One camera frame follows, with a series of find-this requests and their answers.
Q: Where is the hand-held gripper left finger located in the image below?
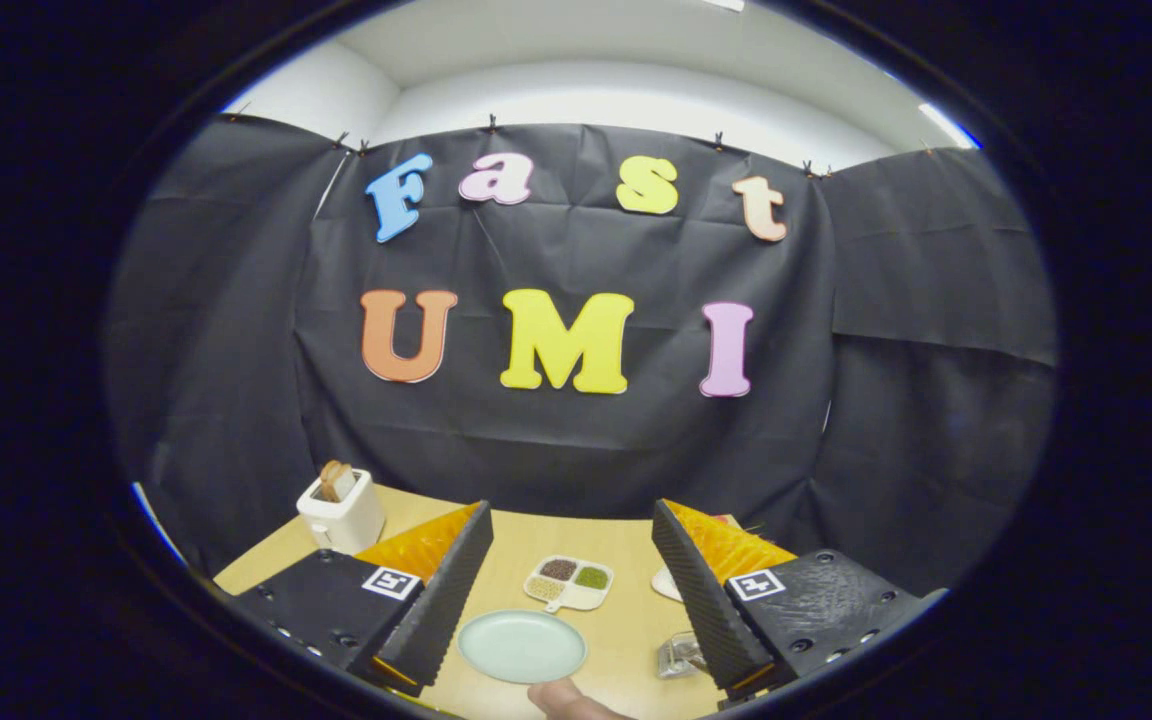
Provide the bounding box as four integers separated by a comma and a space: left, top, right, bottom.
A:
231, 500, 495, 701

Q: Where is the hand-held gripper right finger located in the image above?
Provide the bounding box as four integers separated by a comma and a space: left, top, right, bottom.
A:
651, 499, 942, 703

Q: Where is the toasted bread slice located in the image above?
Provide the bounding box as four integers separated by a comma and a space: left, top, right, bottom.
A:
319, 460, 357, 504

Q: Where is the metal wire cutlery basket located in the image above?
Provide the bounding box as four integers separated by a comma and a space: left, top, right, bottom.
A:
656, 630, 712, 681

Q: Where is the light green plate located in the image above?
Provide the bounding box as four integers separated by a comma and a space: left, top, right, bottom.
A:
457, 609, 589, 686

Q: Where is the white divided bean dish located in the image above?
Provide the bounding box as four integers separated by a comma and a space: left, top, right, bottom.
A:
523, 555, 615, 614

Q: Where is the white toaster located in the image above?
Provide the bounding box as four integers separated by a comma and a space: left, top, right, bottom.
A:
296, 468, 387, 556

